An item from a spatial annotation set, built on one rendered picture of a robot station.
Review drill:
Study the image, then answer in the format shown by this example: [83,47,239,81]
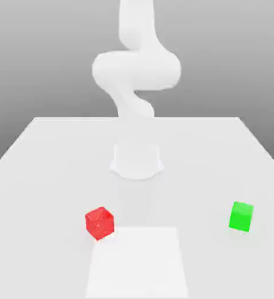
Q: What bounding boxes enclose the small red cube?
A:
[85,206,115,241]

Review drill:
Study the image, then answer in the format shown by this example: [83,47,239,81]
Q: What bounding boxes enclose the small green cube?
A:
[228,201,255,233]

